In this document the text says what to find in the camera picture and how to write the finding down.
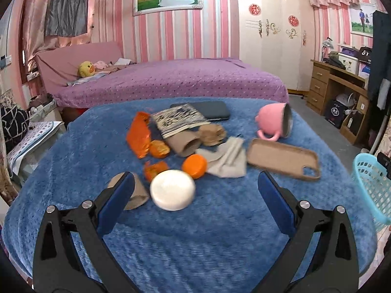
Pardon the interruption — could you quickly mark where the brown paper cup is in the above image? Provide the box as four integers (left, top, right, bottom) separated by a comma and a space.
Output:
107, 172, 150, 210

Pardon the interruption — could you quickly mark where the white round lid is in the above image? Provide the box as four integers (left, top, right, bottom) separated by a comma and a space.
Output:
150, 169, 196, 211

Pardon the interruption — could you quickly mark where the beige cloth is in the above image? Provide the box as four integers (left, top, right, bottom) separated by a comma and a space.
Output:
195, 136, 247, 178

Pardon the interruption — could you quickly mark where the light blue laundry basket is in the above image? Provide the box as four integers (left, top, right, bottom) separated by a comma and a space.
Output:
352, 153, 390, 232

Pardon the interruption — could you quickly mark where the small orange peel piece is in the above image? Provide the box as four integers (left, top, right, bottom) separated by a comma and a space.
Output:
143, 161, 170, 183

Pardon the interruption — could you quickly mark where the tan phone case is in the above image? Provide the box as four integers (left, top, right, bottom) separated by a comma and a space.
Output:
247, 138, 321, 181

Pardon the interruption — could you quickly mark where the blue fleece blanket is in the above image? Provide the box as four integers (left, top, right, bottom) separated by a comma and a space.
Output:
2, 99, 377, 292

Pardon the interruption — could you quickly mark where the black patterned bag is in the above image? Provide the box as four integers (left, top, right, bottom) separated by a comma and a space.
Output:
1, 106, 30, 153

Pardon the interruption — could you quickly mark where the black shopping bag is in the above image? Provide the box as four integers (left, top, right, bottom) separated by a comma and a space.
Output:
325, 99, 348, 129

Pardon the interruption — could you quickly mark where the orange snack wrapper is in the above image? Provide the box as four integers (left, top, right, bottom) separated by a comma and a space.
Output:
126, 111, 151, 159

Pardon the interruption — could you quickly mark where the pink steel-lined mug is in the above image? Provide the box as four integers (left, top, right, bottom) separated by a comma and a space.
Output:
255, 103, 293, 142

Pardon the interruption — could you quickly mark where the cardboard tube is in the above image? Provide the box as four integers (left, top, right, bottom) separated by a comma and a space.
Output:
165, 131, 201, 157

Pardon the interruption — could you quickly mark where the crumpled brown paper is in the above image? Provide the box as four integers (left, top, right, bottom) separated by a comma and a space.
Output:
197, 124, 227, 147

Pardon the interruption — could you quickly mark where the patterned fabric pouch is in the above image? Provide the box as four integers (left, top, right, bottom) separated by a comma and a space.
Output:
151, 104, 210, 139

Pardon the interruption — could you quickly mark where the wooden desk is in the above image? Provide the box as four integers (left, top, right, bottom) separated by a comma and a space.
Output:
306, 60, 371, 146

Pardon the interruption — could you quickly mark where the black smartphone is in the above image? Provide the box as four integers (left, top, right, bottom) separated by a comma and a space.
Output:
170, 101, 231, 121

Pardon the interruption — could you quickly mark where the pink headboard cover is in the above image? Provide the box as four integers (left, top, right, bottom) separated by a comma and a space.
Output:
34, 42, 123, 94

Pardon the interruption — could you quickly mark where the yellow duck plush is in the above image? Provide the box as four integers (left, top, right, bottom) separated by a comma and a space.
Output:
78, 61, 96, 78

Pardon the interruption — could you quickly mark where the white storage box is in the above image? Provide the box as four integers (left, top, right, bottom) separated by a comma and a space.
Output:
338, 52, 359, 75

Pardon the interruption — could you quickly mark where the purple dotted bed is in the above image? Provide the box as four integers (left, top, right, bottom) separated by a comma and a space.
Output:
54, 58, 289, 108

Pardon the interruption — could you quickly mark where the dark hanging jacket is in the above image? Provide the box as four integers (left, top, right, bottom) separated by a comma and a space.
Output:
368, 11, 390, 110

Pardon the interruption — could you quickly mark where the desk lamp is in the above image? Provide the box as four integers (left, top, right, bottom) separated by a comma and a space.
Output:
321, 37, 334, 61

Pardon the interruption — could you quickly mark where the small framed couple photo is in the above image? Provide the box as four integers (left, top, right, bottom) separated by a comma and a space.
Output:
348, 3, 377, 37

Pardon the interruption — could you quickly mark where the white wardrobe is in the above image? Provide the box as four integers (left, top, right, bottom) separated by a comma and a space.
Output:
238, 0, 315, 92

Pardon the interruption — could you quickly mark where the grey window curtain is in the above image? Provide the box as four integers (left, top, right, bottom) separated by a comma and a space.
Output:
44, 0, 88, 38

